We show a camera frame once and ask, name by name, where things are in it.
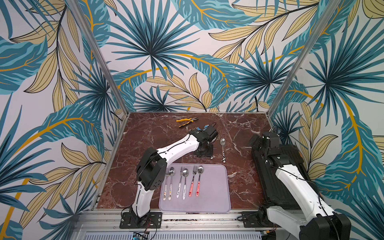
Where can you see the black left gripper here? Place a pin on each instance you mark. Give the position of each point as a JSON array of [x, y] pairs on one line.
[[209, 154]]

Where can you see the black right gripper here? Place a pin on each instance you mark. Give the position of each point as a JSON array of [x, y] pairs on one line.
[[261, 141]]

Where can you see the spoon with black-white handle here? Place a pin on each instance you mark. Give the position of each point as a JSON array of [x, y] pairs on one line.
[[222, 143]]

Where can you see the spoon with pink handle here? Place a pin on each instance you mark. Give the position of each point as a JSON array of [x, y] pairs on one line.
[[200, 172]]

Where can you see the fork with pink handle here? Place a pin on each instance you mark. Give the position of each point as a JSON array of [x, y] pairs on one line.
[[192, 182]]

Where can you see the fork with Pochacco white handle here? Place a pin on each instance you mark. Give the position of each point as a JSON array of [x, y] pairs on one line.
[[180, 182]]

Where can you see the spoon with Pochacco white handle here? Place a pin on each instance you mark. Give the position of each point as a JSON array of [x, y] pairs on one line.
[[185, 175]]

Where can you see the spoon with colourful white handle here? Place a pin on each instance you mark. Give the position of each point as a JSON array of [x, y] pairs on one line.
[[171, 173]]

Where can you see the fork with colourful white handle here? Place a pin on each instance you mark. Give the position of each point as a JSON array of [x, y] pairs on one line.
[[165, 187]]

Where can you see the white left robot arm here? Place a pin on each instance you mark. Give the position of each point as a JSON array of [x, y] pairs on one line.
[[151, 170]]

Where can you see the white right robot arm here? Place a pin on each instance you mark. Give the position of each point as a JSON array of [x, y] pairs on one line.
[[292, 201]]

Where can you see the yellow black pliers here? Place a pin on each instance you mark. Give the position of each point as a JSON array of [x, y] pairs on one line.
[[186, 121]]

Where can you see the lilac silicone mat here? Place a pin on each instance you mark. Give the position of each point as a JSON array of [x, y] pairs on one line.
[[214, 191]]

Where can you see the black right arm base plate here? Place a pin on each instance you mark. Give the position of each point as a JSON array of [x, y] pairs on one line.
[[254, 219]]

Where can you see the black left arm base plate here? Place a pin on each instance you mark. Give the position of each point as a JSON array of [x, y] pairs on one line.
[[152, 220]]

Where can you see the aluminium front rail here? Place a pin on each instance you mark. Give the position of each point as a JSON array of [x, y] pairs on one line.
[[109, 220]]

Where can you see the aluminium corner post right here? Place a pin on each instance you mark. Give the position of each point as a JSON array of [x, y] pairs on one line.
[[313, 37]]

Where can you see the aluminium corner post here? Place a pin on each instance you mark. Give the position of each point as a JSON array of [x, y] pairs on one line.
[[90, 38], [313, 37]]

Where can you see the aluminium corner post left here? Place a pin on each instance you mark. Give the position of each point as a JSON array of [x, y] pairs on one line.
[[90, 38]]

